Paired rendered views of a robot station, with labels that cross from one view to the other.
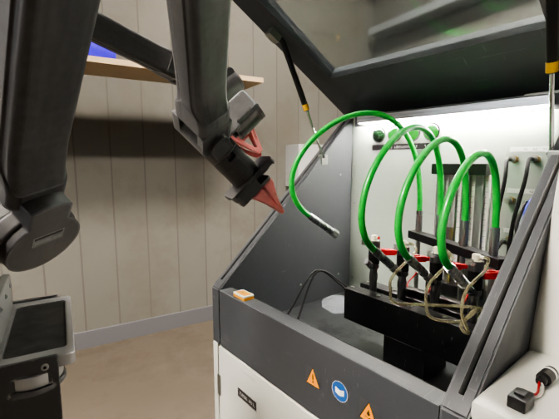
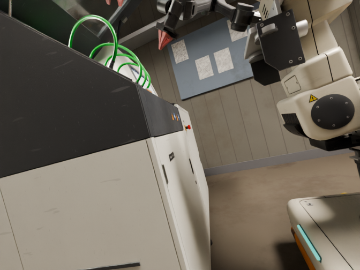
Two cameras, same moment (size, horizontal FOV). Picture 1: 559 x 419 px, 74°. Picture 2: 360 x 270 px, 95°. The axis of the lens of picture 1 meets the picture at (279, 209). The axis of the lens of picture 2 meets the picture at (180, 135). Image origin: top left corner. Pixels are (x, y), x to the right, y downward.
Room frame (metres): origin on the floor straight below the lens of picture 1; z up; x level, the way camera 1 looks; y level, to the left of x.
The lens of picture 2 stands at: (1.25, 0.60, 0.78)
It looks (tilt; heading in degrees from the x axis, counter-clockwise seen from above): 1 degrees down; 229
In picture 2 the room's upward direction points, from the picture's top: 15 degrees counter-clockwise
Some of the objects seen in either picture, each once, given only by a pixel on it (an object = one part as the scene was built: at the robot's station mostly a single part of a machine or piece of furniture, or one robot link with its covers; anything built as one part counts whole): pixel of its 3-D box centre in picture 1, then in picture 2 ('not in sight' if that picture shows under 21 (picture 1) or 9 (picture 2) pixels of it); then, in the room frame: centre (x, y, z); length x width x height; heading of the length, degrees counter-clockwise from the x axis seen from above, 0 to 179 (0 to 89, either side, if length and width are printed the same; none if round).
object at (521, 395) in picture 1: (534, 386); not in sight; (0.47, -0.35, 0.99); 0.12 x 0.02 x 0.02; 126
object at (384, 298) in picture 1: (415, 333); not in sight; (0.80, -0.31, 0.91); 0.34 x 0.10 x 0.15; 39
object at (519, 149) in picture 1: (528, 199); not in sight; (0.87, -0.59, 1.20); 0.13 x 0.03 x 0.31; 39
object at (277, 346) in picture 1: (302, 362); (166, 117); (0.74, -0.05, 0.87); 0.62 x 0.04 x 0.16; 39
